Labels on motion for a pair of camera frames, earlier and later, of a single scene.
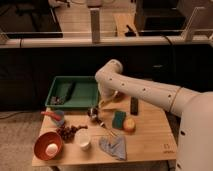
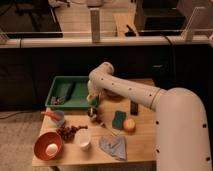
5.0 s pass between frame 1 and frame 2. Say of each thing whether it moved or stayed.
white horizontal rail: stayed
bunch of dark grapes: stayed
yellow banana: moved
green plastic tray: stayed
